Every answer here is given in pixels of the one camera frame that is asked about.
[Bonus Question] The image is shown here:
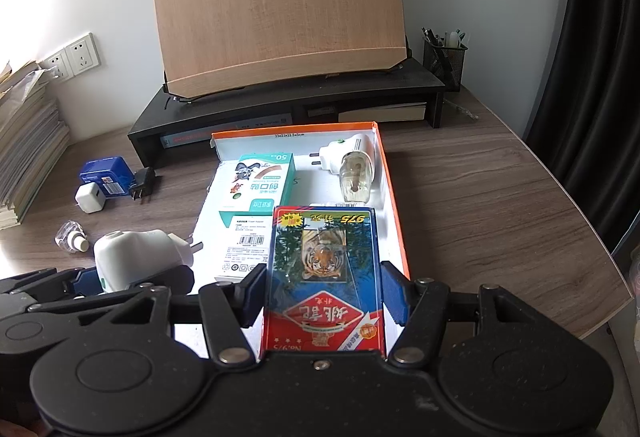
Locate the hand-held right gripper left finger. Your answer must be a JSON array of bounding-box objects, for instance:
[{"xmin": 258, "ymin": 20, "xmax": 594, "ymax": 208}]
[{"xmin": 107, "ymin": 263, "xmax": 268, "ymax": 364}]

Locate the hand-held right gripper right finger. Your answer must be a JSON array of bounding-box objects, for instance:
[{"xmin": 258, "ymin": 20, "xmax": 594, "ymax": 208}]
[{"xmin": 380, "ymin": 261, "xmax": 541, "ymax": 364}]

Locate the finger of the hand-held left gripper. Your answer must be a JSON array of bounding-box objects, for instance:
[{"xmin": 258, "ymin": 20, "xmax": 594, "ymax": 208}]
[
  {"xmin": 27, "ymin": 263, "xmax": 196, "ymax": 318},
  {"xmin": 0, "ymin": 267, "xmax": 103, "ymax": 300}
]

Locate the white heater with leaf logo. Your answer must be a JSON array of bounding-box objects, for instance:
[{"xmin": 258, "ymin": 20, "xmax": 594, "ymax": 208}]
[{"xmin": 93, "ymin": 228, "xmax": 205, "ymax": 293}]

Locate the red playing card box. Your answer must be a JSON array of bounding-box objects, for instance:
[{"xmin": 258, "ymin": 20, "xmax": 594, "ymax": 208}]
[{"xmin": 260, "ymin": 204, "xmax": 388, "ymax": 363}]

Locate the green and white bandage box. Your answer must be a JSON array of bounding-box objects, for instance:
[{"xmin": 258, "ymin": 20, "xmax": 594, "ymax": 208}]
[{"xmin": 218, "ymin": 153, "xmax": 297, "ymax": 228}]

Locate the orange white cardboard box lid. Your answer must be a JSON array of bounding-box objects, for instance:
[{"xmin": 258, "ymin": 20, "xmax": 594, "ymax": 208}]
[{"xmin": 172, "ymin": 121, "xmax": 412, "ymax": 358}]

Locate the white plug-in heater with bottle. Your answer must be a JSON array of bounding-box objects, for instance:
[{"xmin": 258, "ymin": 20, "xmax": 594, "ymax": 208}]
[{"xmin": 309, "ymin": 132, "xmax": 377, "ymax": 205}]

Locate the clear bottle with white cap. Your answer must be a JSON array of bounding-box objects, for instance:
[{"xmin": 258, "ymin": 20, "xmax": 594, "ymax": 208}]
[{"xmin": 55, "ymin": 219, "xmax": 91, "ymax": 253}]

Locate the white charger plug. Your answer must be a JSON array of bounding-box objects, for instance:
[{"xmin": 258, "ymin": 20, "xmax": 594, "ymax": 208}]
[{"xmin": 75, "ymin": 184, "xmax": 107, "ymax": 216}]

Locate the black power adapter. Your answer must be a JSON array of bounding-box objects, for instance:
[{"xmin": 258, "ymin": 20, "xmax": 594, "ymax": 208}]
[{"xmin": 129, "ymin": 166, "xmax": 156, "ymax": 205}]

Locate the blue box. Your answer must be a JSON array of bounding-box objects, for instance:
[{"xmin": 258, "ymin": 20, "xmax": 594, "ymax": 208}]
[{"xmin": 79, "ymin": 156, "xmax": 135, "ymax": 197}]

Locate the red book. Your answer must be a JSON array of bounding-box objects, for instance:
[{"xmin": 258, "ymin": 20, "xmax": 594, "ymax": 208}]
[{"xmin": 161, "ymin": 126, "xmax": 236, "ymax": 149}]

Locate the stack of books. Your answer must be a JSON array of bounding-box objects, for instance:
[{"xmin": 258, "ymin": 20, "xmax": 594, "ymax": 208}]
[{"xmin": 0, "ymin": 60, "xmax": 71, "ymax": 230}]

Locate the white and blue book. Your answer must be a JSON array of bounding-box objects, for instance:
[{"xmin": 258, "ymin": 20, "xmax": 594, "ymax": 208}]
[{"xmin": 220, "ymin": 114, "xmax": 293, "ymax": 130}]

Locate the beige book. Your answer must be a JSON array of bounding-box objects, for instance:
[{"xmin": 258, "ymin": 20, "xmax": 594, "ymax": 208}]
[{"xmin": 338, "ymin": 102, "xmax": 428, "ymax": 123}]

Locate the clear plastic wrapper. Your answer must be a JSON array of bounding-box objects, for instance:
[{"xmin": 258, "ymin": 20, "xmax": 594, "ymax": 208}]
[{"xmin": 442, "ymin": 98, "xmax": 481, "ymax": 120}]

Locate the black desk riser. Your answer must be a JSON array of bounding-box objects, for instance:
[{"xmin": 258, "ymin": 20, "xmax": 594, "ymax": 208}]
[{"xmin": 127, "ymin": 56, "xmax": 447, "ymax": 168}]

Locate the black mesh pen holder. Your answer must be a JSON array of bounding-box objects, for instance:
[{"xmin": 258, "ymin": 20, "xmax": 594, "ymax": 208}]
[{"xmin": 422, "ymin": 28, "xmax": 469, "ymax": 93}]

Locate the wooden book stand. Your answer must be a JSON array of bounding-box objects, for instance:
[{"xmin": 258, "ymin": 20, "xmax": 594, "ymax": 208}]
[{"xmin": 151, "ymin": 0, "xmax": 408, "ymax": 100}]

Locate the black curtain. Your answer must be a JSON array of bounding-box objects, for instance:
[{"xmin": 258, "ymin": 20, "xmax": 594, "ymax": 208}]
[{"xmin": 522, "ymin": 0, "xmax": 640, "ymax": 258}]

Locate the white wall socket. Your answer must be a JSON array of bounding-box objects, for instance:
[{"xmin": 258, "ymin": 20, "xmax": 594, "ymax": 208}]
[
  {"xmin": 64, "ymin": 32, "xmax": 102, "ymax": 74},
  {"xmin": 39, "ymin": 48, "xmax": 72, "ymax": 80}
]

